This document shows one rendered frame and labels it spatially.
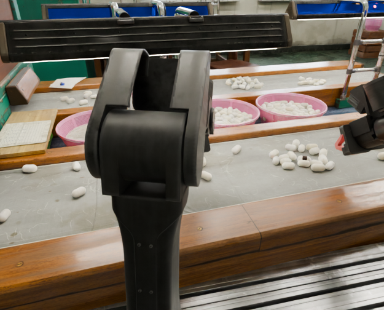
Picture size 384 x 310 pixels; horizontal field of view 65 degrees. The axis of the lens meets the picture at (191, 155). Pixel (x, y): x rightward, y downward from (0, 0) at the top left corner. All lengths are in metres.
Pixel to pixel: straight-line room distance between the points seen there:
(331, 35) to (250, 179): 6.36
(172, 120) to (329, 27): 6.78
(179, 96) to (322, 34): 6.71
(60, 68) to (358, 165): 3.03
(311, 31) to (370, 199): 6.13
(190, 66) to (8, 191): 0.66
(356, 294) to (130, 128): 0.56
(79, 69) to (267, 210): 3.00
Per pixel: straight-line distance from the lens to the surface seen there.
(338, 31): 7.13
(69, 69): 3.47
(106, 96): 0.27
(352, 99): 0.78
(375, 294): 0.71
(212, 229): 0.60
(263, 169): 0.84
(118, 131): 0.25
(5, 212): 0.75
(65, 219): 0.70
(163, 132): 0.24
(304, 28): 6.70
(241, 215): 0.63
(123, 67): 0.28
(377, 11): 1.73
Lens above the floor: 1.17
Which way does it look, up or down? 29 degrees down
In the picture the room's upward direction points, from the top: straight up
